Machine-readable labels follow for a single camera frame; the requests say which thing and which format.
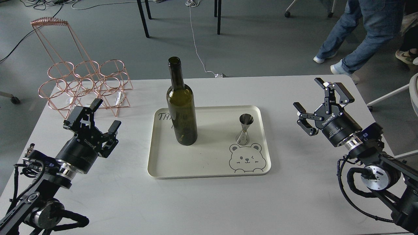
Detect chair caster left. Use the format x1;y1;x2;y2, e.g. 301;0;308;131
0;91;20;104

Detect black table legs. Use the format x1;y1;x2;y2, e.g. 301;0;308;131
137;0;222;38

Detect person in blue jeans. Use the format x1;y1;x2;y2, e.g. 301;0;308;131
313;0;407;83

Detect copper wire wine rack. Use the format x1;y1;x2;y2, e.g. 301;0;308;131
30;17;133;118

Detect white floor cable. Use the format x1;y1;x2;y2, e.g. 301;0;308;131
185;0;222;78

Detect dark green wine bottle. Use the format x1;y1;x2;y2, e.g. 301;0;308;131
166;56;198;146

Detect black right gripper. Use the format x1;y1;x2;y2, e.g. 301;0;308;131
293;78;362;147

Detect silver metal jigger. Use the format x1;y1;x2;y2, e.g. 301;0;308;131
235;114;254;146

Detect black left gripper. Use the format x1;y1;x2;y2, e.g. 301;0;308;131
56;98;121;174

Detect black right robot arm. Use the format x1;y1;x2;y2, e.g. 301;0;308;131
294;78;418;235

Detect cream bear serving tray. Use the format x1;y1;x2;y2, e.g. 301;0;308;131
147;105;271;179

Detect white chair base right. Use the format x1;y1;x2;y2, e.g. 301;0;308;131
367;74;418;159

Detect office chair wheels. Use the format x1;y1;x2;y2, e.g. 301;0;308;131
284;0;338;18

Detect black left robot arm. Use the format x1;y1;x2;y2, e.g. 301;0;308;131
1;98;121;235

